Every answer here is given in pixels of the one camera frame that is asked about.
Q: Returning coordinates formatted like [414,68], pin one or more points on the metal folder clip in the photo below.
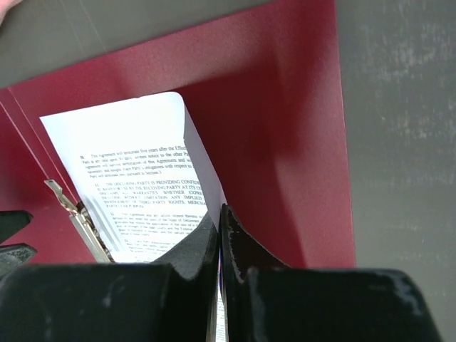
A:
[81,220]

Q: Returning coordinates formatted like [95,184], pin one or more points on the white printed paper stack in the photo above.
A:
[143,174]

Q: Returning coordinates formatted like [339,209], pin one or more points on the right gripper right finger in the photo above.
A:
[267,300]

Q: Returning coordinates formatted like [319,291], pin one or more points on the red plastic folder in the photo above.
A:
[261,81]

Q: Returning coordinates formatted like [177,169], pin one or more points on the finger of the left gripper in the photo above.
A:
[13,256]
[12,222]

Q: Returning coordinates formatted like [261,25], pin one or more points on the pink folded cloth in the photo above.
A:
[5,6]

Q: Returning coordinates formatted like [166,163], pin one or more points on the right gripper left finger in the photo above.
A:
[171,299]

